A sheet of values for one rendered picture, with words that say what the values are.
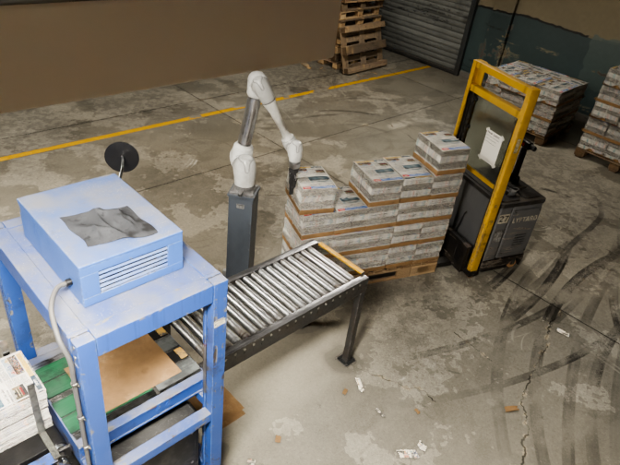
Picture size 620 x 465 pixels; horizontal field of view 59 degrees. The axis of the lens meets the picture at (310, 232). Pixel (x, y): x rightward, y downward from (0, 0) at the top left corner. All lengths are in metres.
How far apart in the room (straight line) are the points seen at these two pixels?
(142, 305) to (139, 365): 0.84
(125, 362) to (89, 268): 1.01
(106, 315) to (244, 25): 1.73
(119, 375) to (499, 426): 2.58
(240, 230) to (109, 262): 2.14
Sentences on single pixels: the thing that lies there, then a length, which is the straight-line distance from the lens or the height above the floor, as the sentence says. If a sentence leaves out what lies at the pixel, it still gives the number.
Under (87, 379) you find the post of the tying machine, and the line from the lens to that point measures 2.33.
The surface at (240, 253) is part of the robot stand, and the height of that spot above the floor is 0.47.
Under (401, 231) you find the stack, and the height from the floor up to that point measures 0.54.
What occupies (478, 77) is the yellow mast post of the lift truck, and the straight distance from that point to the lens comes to 5.24.
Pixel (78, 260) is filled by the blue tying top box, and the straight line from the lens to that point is 2.26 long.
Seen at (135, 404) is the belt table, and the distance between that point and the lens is 2.96.
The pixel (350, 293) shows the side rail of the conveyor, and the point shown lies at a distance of 3.71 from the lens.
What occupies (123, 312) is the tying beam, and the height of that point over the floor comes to 1.55.
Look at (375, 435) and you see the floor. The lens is 3.92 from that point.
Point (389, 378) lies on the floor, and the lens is 4.27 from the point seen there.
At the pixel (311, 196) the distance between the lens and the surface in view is 4.20.
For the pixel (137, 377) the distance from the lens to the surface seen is 3.06.
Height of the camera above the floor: 3.08
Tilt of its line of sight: 33 degrees down
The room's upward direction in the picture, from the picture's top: 8 degrees clockwise
